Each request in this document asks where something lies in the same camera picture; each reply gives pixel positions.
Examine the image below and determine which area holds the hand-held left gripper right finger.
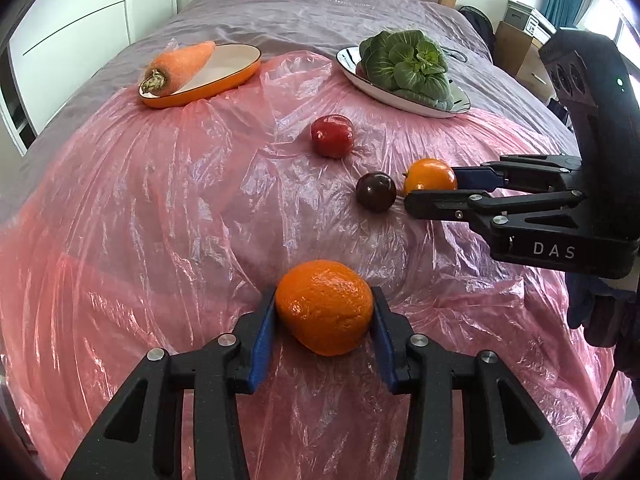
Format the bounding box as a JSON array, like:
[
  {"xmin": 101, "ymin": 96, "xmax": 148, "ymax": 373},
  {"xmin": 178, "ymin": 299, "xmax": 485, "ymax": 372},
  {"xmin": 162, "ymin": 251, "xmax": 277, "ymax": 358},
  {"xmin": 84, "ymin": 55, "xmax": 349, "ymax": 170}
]
[{"xmin": 370, "ymin": 286, "xmax": 583, "ymax": 480}]

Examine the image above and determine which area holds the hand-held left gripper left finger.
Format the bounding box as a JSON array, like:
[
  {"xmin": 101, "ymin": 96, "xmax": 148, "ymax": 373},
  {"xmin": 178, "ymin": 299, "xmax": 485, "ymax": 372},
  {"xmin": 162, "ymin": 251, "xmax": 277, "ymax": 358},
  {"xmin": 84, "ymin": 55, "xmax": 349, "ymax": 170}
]
[{"xmin": 62, "ymin": 287, "xmax": 279, "ymax": 480}]

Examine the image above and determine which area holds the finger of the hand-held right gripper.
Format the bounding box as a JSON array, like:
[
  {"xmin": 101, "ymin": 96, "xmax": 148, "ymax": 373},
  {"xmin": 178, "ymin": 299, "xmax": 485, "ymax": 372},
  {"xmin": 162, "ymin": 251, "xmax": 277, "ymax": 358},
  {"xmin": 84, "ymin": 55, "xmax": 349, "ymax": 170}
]
[
  {"xmin": 452, "ymin": 154, "xmax": 584, "ymax": 194},
  {"xmin": 404, "ymin": 188, "xmax": 586, "ymax": 241}
]

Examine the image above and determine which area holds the orange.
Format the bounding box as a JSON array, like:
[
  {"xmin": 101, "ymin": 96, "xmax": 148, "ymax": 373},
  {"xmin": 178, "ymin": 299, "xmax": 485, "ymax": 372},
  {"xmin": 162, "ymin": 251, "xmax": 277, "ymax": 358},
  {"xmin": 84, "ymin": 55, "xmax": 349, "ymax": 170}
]
[
  {"xmin": 275, "ymin": 259, "xmax": 375, "ymax": 357},
  {"xmin": 404, "ymin": 158, "xmax": 458, "ymax": 196}
]

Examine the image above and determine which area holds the person's right hand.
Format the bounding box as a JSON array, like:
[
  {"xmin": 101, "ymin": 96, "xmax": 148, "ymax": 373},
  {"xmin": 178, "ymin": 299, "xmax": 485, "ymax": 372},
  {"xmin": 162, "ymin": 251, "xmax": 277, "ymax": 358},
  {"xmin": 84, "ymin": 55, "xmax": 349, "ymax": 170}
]
[{"xmin": 567, "ymin": 275, "xmax": 606, "ymax": 333}]

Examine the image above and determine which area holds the dark purple plum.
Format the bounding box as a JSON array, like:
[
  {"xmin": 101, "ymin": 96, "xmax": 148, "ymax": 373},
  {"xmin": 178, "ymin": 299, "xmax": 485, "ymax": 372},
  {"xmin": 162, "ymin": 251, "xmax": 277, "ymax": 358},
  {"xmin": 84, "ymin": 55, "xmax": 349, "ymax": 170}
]
[{"xmin": 355, "ymin": 171, "xmax": 398, "ymax": 211}]

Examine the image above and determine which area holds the white round plate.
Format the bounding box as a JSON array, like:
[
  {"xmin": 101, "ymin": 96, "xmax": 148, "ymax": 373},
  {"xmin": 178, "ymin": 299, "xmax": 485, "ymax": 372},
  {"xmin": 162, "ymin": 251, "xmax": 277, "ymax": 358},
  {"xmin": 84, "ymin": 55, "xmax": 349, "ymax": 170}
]
[{"xmin": 336, "ymin": 46, "xmax": 472, "ymax": 119}]

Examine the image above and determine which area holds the red tomato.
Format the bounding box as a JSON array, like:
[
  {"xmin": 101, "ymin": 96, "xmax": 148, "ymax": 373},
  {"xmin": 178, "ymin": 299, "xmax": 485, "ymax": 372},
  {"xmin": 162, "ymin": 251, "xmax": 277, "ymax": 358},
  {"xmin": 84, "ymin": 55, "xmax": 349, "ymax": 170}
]
[{"xmin": 310, "ymin": 115, "xmax": 356, "ymax": 158}]

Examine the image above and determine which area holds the bok choy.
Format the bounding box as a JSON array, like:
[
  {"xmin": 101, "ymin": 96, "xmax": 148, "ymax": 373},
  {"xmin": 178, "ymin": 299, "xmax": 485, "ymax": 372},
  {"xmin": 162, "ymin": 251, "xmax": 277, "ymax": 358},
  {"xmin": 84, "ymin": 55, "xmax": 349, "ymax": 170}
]
[{"xmin": 357, "ymin": 30, "xmax": 454, "ymax": 111}]

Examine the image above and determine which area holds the wooden drawer chest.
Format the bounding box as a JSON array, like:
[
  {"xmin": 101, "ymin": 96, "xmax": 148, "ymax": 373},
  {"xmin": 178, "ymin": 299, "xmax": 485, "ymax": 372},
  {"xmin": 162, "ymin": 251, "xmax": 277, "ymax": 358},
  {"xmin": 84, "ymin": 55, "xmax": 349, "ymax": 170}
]
[{"xmin": 494, "ymin": 20, "xmax": 557, "ymax": 104}]

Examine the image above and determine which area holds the pink plastic sheet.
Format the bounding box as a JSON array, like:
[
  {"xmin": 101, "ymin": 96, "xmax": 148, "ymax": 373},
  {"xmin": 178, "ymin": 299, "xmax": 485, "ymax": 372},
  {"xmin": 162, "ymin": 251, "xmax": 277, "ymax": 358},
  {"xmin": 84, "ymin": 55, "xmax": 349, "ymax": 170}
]
[{"xmin": 0, "ymin": 39, "xmax": 632, "ymax": 480}]

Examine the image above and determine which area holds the black backpack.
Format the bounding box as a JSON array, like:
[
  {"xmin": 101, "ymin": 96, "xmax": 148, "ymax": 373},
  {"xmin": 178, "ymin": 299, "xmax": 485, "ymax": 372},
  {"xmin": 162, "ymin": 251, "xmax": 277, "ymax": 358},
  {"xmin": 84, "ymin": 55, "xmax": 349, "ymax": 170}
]
[{"xmin": 457, "ymin": 5, "xmax": 496, "ymax": 62}]

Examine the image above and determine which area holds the white printer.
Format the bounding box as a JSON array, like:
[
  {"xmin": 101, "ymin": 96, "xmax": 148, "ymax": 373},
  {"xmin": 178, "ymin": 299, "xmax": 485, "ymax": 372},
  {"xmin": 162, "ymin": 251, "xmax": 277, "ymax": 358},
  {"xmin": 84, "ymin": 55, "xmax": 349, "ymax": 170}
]
[{"xmin": 502, "ymin": 0, "xmax": 554, "ymax": 37}]

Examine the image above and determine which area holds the orange oval dish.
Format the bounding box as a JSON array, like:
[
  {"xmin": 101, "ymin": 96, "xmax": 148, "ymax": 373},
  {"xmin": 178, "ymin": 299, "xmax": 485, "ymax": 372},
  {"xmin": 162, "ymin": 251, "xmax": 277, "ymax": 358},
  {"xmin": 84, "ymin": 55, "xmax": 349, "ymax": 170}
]
[{"xmin": 138, "ymin": 43, "xmax": 263, "ymax": 110}]

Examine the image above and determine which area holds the carrot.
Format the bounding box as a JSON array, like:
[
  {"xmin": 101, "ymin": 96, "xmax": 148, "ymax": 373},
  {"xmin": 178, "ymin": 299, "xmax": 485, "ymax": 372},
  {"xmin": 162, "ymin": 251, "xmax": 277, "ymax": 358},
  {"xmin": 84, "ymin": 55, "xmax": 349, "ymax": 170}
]
[{"xmin": 140, "ymin": 41, "xmax": 217, "ymax": 97}]

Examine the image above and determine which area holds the white wardrobe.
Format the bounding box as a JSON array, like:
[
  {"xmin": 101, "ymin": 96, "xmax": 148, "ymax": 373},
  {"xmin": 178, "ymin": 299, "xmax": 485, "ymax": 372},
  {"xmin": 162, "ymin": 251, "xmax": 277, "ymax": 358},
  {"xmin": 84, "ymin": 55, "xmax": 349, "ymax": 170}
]
[{"xmin": 0, "ymin": 0, "xmax": 179, "ymax": 157}]

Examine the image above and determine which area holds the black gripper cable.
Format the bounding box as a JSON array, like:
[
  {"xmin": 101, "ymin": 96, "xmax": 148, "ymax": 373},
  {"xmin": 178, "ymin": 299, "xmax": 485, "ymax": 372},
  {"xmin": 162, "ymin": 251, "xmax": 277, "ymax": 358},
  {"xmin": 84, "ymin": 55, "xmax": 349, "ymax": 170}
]
[{"xmin": 572, "ymin": 355, "xmax": 627, "ymax": 462}]

